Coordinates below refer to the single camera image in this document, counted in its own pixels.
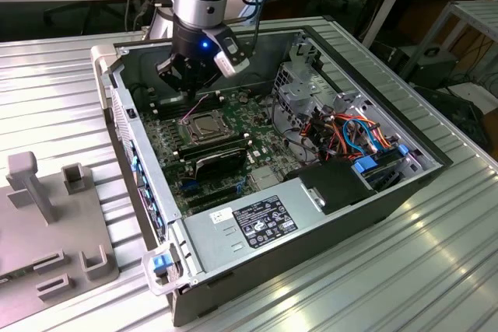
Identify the metal wire locking lever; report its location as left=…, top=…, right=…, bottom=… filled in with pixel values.
left=181, top=97, right=215, bottom=123

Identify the silver square CPU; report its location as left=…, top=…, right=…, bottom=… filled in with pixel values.
left=193, top=117, right=226, bottom=142

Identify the metal socket cover frame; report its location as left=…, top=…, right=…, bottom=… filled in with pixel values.
left=185, top=112, right=239, bottom=147

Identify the black RAM slot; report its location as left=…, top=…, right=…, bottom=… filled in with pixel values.
left=179, top=138, right=250, bottom=159
left=153, top=98, right=225, bottom=114
left=153, top=102, right=227, bottom=118
left=180, top=142, right=251, bottom=163
left=151, top=95, right=222, bottom=111
left=150, top=91, right=219, bottom=107
left=177, top=133, right=248, bottom=154

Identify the CPU socket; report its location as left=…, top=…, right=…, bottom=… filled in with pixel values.
left=177, top=110, right=240, bottom=148

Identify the silver perforated drive cage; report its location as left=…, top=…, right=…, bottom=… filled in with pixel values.
left=271, top=60, right=336, bottom=116

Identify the black graphics card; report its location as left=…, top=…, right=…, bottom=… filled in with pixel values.
left=193, top=148, right=247, bottom=182

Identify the green motherboard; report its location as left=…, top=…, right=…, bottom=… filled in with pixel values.
left=138, top=90, right=291, bottom=218

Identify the silver chipset heatsink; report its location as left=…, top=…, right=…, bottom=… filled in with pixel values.
left=249, top=167, right=283, bottom=190

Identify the grey power supply unit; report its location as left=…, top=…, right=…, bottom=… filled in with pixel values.
left=182, top=176, right=328, bottom=275

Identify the black plastic shroud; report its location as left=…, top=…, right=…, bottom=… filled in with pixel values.
left=282, top=161, right=377, bottom=215

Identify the hard disk in blue carrier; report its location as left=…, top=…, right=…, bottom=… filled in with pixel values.
left=352, top=151, right=405, bottom=193

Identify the grey plastic parts rack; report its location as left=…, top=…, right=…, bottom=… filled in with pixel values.
left=0, top=151, right=118, bottom=302

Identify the open grey PC case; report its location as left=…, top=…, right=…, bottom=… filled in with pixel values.
left=89, top=24, right=454, bottom=327

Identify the black equipment box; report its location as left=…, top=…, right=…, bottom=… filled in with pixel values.
left=415, top=46, right=457, bottom=89

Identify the black bag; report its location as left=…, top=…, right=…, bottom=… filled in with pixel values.
left=411, top=86, right=492, bottom=147

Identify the grey metal shelf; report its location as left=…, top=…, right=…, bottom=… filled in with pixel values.
left=398, top=0, right=498, bottom=84

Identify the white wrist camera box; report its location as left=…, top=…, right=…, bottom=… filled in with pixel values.
left=212, top=28, right=251, bottom=79

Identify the orange wire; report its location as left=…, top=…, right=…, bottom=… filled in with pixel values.
left=332, top=113, right=394, bottom=150

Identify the blue wire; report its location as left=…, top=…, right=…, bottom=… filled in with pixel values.
left=342, top=117, right=381, bottom=160

